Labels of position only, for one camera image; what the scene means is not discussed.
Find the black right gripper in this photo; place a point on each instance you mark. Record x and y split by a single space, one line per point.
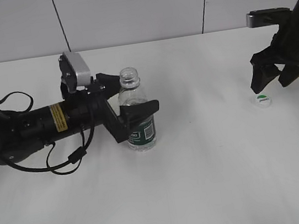
284 49

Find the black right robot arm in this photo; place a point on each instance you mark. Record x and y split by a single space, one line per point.
281 58

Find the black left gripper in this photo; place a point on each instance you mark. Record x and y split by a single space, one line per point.
89 107

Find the white green bottle cap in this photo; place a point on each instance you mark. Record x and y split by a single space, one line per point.
261 101

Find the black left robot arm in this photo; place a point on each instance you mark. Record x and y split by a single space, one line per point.
22 133

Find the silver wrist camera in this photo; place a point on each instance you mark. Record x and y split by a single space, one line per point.
75 72
265 17

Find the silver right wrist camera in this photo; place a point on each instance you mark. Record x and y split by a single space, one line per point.
265 17

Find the clear cestbon water bottle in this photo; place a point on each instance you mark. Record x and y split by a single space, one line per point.
143 133

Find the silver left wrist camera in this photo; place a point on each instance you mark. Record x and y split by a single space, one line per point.
75 72

